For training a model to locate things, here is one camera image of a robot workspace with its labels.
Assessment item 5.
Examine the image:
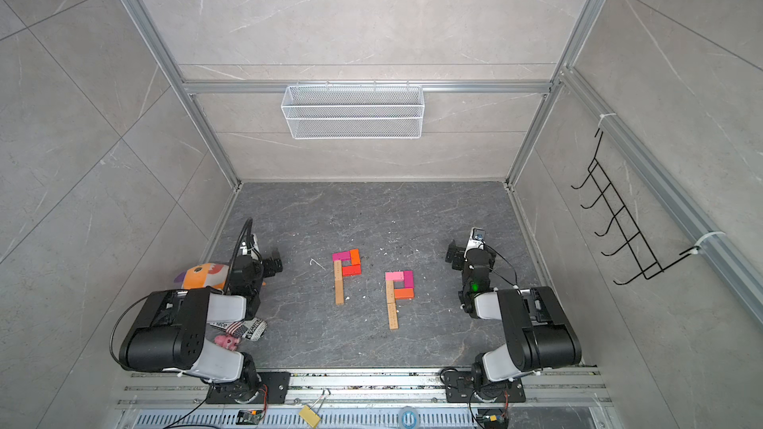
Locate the wooden block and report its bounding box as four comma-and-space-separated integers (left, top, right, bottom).
333, 260, 343, 281
387, 303, 399, 330
335, 278, 345, 306
385, 280, 395, 304

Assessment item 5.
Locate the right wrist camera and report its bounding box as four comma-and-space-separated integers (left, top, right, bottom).
466, 228, 485, 250

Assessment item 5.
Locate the red block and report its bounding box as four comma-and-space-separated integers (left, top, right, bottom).
342, 265, 362, 277

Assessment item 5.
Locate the light pink block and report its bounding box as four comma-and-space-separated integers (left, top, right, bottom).
385, 271, 405, 282

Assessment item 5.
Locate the black wire hook rack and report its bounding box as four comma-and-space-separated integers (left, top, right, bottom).
570, 128, 701, 287

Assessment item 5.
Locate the white wire mesh basket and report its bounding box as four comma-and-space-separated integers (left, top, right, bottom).
281, 85, 425, 140

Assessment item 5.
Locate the tape roll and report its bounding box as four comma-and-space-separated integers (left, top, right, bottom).
399, 406, 420, 429

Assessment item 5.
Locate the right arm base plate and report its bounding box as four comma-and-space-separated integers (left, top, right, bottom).
438, 367, 527, 404

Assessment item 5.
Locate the magenta block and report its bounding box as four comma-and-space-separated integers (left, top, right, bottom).
403, 270, 415, 290
332, 251, 352, 261

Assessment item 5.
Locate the pink pig toy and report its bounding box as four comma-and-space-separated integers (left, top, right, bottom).
214, 335, 240, 352

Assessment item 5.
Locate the orange plush toy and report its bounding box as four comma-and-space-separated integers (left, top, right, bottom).
174, 262, 230, 290

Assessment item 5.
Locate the yellow tag with clip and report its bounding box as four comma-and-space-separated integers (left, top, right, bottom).
299, 388, 332, 428

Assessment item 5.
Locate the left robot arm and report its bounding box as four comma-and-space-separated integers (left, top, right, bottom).
108, 218, 283, 390

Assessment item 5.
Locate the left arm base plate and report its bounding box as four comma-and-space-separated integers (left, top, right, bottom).
205, 371, 291, 405

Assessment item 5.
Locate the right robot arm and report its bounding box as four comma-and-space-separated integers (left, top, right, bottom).
445, 238, 582, 393

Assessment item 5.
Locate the orange block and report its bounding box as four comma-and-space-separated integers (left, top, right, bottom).
393, 288, 415, 300
350, 249, 361, 266

